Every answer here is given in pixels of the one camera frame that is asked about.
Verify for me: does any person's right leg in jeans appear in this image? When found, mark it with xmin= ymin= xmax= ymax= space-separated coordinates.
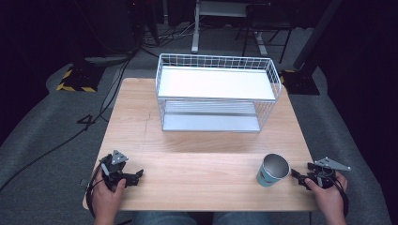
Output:
xmin=211 ymin=211 xmax=274 ymax=225

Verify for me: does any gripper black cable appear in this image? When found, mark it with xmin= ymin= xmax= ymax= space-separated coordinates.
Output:
xmin=325 ymin=168 xmax=350 ymax=218
xmin=84 ymin=160 xmax=109 ymax=219

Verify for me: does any person's left hand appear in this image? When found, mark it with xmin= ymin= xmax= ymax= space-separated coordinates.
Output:
xmin=91 ymin=170 xmax=128 ymax=220

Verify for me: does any black metal chair frame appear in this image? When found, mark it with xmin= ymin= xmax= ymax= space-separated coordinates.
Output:
xmin=234 ymin=2 xmax=296 ymax=65

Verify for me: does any person's left leg in jeans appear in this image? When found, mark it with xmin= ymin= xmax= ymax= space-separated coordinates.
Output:
xmin=133 ymin=211 xmax=199 ymax=225

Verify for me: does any person's leg in jeans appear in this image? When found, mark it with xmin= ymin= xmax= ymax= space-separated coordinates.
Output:
xmin=133 ymin=211 xmax=199 ymax=225
xmin=211 ymin=211 xmax=274 ymax=225

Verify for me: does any white wire shelf rack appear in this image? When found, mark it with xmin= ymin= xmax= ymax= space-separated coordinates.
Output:
xmin=155 ymin=52 xmax=283 ymax=134

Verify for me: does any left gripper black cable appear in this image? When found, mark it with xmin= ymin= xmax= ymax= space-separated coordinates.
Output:
xmin=84 ymin=160 xmax=109 ymax=219

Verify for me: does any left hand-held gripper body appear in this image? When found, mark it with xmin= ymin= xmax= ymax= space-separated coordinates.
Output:
xmin=99 ymin=149 xmax=132 ymax=191

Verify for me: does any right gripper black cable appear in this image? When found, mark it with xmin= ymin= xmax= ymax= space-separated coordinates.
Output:
xmin=325 ymin=168 xmax=350 ymax=218

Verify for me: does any white desk frame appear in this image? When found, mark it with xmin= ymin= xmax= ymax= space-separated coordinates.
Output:
xmin=191 ymin=0 xmax=270 ymax=54

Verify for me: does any black yellow striped stand base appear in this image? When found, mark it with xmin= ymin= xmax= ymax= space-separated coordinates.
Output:
xmin=279 ymin=68 xmax=321 ymax=96
xmin=55 ymin=63 xmax=106 ymax=94

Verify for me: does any teal paper cup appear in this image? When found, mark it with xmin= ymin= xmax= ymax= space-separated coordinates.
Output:
xmin=255 ymin=152 xmax=292 ymax=188

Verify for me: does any person's right hand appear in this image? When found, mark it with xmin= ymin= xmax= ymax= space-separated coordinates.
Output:
xmin=304 ymin=171 xmax=349 ymax=218

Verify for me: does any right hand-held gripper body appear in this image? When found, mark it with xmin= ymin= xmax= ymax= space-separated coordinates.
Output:
xmin=306 ymin=157 xmax=352 ymax=189

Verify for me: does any black slanted pole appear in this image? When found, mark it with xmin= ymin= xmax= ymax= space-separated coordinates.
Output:
xmin=292 ymin=0 xmax=344 ymax=71

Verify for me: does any bundle of floor cables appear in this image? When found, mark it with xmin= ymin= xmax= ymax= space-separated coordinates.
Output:
xmin=139 ymin=20 xmax=196 ymax=59

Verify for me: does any long black floor cable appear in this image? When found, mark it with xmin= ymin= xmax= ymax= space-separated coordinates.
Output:
xmin=0 ymin=54 xmax=134 ymax=193

